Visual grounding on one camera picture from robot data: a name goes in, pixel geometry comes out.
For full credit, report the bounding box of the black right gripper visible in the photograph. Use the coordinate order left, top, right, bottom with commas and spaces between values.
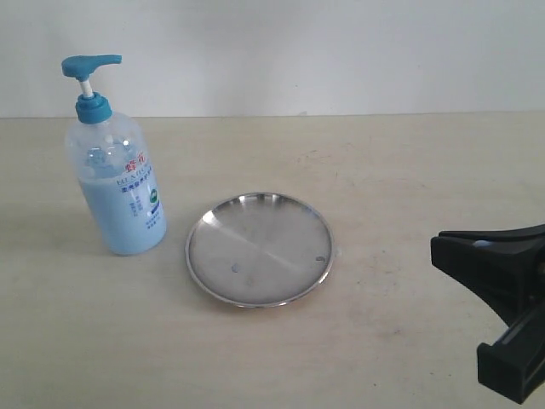
430, 225, 544, 404

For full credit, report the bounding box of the blue pump lotion bottle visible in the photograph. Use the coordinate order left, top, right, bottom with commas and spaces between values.
61, 55, 167, 256

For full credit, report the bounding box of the round stainless steel plate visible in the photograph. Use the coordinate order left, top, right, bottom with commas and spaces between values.
185, 192, 336, 308

